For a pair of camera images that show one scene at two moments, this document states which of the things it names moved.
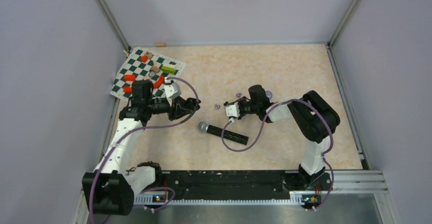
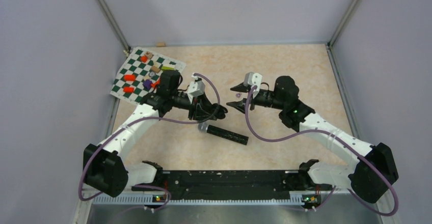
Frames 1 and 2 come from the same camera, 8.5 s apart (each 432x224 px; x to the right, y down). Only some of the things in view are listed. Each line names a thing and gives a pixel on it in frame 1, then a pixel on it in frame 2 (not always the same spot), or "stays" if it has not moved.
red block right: (159, 82) stays
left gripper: (180, 108) -> (201, 109)
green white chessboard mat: (144, 64) stays
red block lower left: (128, 89) stays
